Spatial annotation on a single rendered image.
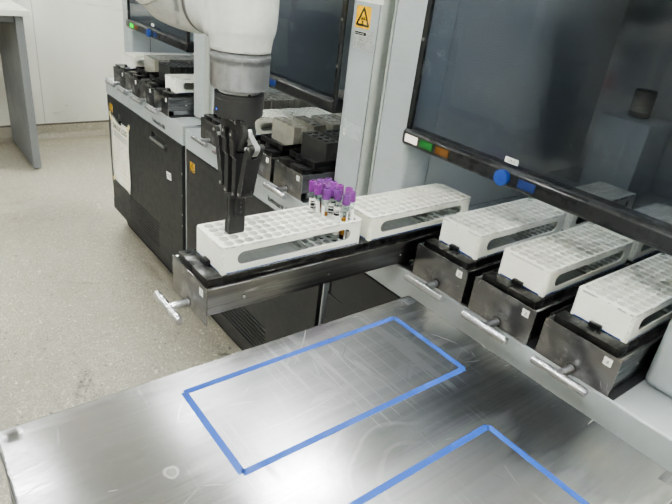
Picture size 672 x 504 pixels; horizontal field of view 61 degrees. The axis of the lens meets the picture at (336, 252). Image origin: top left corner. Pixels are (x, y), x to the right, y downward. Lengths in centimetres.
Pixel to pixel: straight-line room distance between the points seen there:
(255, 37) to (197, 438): 53
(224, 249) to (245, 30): 33
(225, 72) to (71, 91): 368
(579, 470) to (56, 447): 56
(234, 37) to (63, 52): 364
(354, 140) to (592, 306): 70
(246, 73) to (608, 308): 66
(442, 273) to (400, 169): 29
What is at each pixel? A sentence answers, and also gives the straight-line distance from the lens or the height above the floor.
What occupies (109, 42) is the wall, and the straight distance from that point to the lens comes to 453.
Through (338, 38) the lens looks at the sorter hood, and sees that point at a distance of 144.
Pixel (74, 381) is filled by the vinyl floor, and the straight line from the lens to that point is 207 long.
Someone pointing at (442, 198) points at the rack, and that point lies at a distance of 126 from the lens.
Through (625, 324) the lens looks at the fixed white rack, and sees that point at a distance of 99.
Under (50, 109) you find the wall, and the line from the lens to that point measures 451.
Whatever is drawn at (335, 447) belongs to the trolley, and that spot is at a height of 82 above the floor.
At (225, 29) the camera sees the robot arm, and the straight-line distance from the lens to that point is 85.
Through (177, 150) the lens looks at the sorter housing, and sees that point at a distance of 216.
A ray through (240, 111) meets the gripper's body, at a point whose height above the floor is 108.
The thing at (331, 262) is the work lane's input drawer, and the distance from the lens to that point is 105.
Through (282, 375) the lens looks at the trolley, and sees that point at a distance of 74.
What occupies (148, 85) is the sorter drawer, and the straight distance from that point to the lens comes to 237.
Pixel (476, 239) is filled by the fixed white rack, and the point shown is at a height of 86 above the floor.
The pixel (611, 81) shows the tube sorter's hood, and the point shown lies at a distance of 99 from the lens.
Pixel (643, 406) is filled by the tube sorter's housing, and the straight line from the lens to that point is 103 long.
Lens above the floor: 128
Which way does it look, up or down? 26 degrees down
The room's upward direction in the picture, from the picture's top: 7 degrees clockwise
